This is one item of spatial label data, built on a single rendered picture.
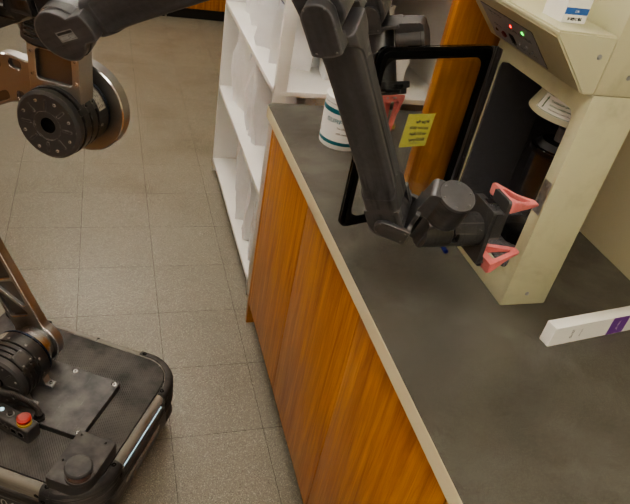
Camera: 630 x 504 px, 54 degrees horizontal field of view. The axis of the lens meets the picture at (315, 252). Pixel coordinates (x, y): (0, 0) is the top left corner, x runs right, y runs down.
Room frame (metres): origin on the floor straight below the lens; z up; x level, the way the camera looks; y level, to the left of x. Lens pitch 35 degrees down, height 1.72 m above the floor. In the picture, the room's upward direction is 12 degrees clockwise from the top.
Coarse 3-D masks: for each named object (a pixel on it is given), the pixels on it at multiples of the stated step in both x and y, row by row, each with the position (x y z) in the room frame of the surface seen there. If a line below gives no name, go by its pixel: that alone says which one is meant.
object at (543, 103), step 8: (536, 96) 1.24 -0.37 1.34; (544, 96) 1.22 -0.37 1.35; (552, 96) 1.20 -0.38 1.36; (536, 104) 1.22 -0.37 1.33; (544, 104) 1.20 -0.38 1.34; (552, 104) 1.19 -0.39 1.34; (560, 104) 1.18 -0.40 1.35; (536, 112) 1.20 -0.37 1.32; (544, 112) 1.19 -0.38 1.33; (552, 112) 1.18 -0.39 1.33; (560, 112) 1.17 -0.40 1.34; (568, 112) 1.17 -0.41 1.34; (552, 120) 1.17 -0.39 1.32; (560, 120) 1.16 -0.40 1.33; (568, 120) 1.16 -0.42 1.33
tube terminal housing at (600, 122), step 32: (608, 0) 1.12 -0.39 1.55; (512, 64) 1.30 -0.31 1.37; (608, 64) 1.07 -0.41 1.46; (576, 96) 1.11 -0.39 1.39; (608, 96) 1.09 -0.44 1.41; (576, 128) 1.08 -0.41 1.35; (608, 128) 1.09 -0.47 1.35; (576, 160) 1.08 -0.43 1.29; (608, 160) 1.11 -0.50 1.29; (576, 192) 1.09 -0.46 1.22; (544, 224) 1.08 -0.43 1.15; (576, 224) 1.11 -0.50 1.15; (544, 256) 1.09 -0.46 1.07; (512, 288) 1.07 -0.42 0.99; (544, 288) 1.11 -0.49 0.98
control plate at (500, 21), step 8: (480, 0) 1.30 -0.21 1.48; (488, 8) 1.28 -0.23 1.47; (488, 16) 1.31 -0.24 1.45; (496, 16) 1.26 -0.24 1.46; (504, 16) 1.21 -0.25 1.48; (496, 24) 1.29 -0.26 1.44; (504, 24) 1.24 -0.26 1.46; (512, 24) 1.20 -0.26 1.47; (496, 32) 1.32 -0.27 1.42; (512, 32) 1.22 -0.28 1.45; (520, 32) 1.18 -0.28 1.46; (528, 32) 1.14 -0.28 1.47; (520, 40) 1.20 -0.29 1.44; (528, 40) 1.16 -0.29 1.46; (520, 48) 1.23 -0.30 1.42; (528, 48) 1.18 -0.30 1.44; (536, 48) 1.14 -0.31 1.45; (528, 56) 1.21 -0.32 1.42; (536, 56) 1.17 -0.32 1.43; (544, 64) 1.15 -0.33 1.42
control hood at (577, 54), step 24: (504, 0) 1.19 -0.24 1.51; (528, 0) 1.21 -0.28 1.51; (528, 24) 1.12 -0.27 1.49; (552, 24) 1.06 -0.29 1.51; (576, 24) 1.10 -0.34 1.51; (552, 48) 1.07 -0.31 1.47; (576, 48) 1.04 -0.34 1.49; (600, 48) 1.06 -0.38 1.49; (552, 72) 1.14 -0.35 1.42; (576, 72) 1.05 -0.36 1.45; (600, 72) 1.07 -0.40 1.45
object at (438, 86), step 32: (416, 64) 1.22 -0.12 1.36; (448, 64) 1.28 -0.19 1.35; (480, 64) 1.33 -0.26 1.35; (384, 96) 1.19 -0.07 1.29; (416, 96) 1.24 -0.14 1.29; (448, 96) 1.29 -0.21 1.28; (416, 128) 1.25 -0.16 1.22; (448, 128) 1.31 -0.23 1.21; (352, 160) 1.16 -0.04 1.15; (416, 160) 1.27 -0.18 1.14; (448, 160) 1.33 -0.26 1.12; (416, 192) 1.29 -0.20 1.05
